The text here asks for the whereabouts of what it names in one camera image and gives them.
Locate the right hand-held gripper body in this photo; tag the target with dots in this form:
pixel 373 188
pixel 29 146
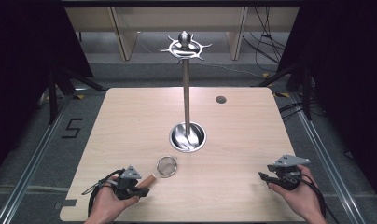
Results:
pixel 289 161

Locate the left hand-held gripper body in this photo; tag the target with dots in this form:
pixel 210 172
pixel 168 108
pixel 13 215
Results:
pixel 130 172

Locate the person's left hand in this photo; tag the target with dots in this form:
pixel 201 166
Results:
pixel 106 200

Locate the person's right hand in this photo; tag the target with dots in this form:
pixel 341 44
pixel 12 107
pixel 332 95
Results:
pixel 298 196

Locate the black metal stand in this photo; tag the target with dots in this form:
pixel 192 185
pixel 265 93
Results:
pixel 303 87
pixel 54 93

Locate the steel utensil rack stand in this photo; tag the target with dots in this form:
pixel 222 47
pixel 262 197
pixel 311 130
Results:
pixel 186 93

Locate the black curtain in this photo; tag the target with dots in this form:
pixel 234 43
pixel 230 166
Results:
pixel 28 62
pixel 345 77

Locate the light wooden furniture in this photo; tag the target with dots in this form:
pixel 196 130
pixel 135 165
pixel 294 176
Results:
pixel 183 18

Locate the metal floor rail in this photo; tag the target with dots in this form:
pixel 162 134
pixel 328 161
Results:
pixel 25 174
pixel 329 161

